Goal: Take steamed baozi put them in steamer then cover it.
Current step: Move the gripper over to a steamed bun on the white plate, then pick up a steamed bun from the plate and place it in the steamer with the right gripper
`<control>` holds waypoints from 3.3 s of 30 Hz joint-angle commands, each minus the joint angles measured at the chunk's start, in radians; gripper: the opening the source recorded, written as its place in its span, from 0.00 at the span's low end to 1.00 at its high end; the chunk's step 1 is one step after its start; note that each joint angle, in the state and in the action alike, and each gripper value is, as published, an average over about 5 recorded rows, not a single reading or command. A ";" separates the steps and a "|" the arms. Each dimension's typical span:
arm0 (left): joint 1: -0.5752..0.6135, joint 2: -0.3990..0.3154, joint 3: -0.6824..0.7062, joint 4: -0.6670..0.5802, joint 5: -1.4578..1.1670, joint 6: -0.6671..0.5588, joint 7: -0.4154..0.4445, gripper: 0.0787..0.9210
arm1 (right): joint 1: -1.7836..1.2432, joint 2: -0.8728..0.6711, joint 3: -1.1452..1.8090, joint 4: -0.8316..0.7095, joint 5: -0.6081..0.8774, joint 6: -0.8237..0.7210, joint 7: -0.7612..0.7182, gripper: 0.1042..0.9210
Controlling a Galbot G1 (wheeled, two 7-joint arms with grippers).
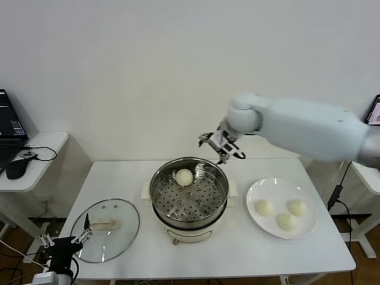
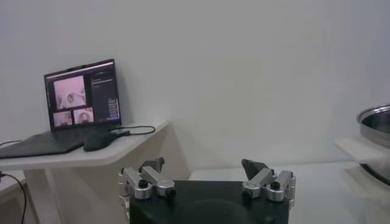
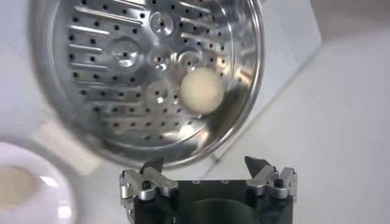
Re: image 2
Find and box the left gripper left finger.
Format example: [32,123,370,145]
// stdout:
[118,156,177,200]

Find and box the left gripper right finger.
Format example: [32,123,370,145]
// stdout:
[241,158,297,203]

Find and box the perforated steel steamer basket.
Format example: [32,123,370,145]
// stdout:
[356,104,390,150]

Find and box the white side table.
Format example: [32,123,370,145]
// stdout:
[0,120,190,224]

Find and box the black computer mouse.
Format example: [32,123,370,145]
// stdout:
[82,130,118,152]

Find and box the white electric cooker pot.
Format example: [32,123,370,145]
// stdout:
[333,136,390,211]

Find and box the black laptop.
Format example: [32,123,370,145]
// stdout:
[0,58,122,159]

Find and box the black hub cable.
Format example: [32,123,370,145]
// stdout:
[109,124,157,136]

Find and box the black laptop power cable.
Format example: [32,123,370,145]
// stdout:
[0,139,27,224]

